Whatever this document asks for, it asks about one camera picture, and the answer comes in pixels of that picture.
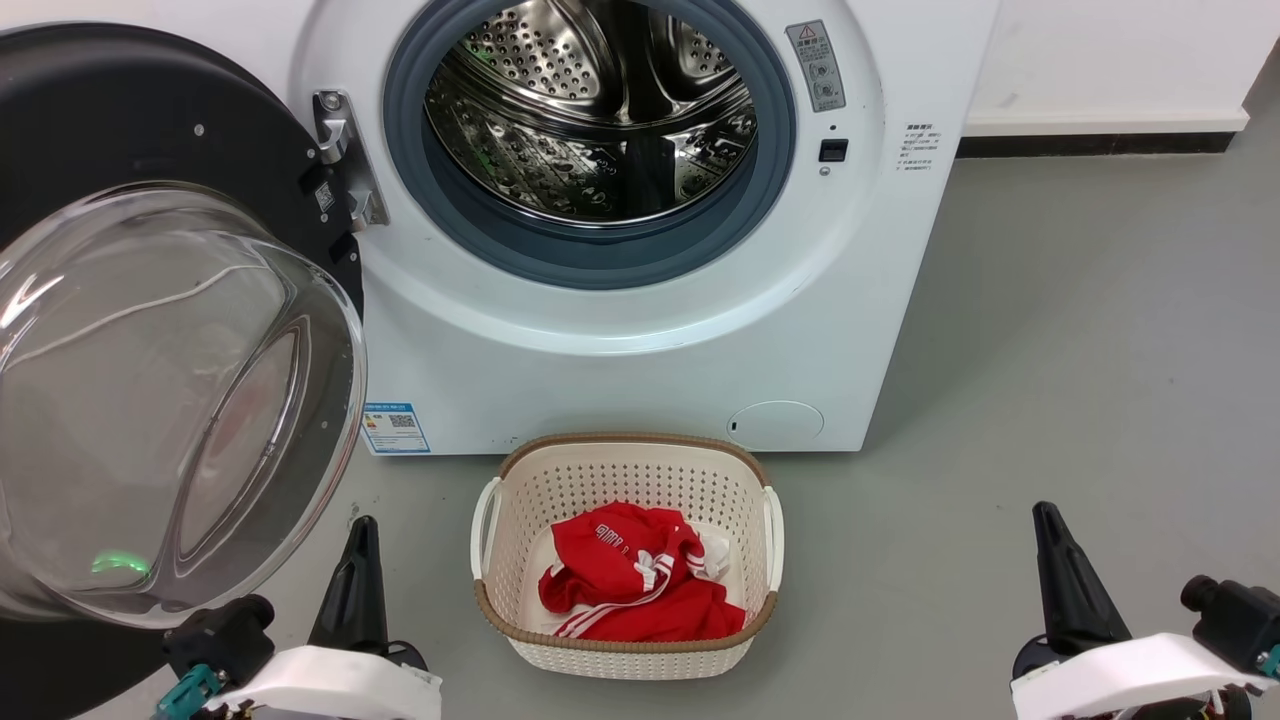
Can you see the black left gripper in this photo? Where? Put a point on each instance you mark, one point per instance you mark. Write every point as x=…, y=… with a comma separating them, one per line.
x=405, y=657

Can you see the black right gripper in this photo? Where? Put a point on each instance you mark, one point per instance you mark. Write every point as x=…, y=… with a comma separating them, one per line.
x=1030, y=662

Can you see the black round glass washer door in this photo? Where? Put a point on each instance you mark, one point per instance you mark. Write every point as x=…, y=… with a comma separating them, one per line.
x=120, y=120

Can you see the white front-load washing machine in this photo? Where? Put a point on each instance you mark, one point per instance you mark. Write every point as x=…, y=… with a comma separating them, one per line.
x=600, y=370

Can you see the metal door hinge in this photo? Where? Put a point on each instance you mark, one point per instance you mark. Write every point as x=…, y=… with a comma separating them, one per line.
x=345, y=150

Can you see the black door latch socket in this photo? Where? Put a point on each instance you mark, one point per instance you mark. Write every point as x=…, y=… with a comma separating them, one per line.
x=833, y=150

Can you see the cream perforated laundry basket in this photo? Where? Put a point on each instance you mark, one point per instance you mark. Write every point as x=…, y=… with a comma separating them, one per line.
x=510, y=540

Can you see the blue energy label sticker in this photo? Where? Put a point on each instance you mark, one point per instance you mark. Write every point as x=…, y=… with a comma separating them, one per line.
x=394, y=428

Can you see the red garment with white stripes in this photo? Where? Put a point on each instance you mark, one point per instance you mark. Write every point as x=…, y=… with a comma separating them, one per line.
x=620, y=590

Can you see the round white filter cover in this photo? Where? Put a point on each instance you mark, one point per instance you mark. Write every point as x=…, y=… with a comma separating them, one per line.
x=776, y=425

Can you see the white cloth in basket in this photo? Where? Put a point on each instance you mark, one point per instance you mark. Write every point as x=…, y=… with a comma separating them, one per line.
x=715, y=555

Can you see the stainless steel washer drum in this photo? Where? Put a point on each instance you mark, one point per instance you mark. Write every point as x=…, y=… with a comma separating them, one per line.
x=560, y=120

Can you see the grey warning sticker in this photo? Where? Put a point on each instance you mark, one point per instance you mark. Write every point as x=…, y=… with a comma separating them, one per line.
x=815, y=65

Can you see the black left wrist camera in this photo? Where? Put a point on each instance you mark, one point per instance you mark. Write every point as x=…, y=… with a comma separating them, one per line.
x=220, y=635

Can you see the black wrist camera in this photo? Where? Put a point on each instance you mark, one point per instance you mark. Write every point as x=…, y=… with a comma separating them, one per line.
x=1240, y=620
x=220, y=635

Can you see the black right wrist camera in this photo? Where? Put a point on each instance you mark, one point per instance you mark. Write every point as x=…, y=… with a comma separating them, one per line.
x=1240, y=620

